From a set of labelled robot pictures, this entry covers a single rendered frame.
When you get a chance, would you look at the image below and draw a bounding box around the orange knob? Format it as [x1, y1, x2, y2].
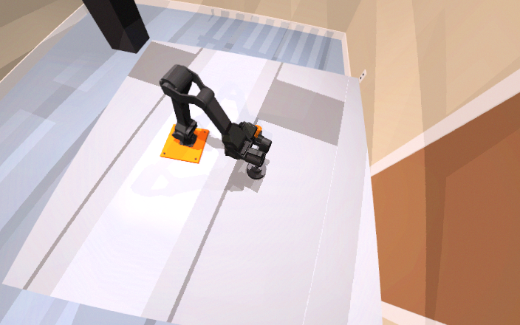
[254, 125, 262, 138]

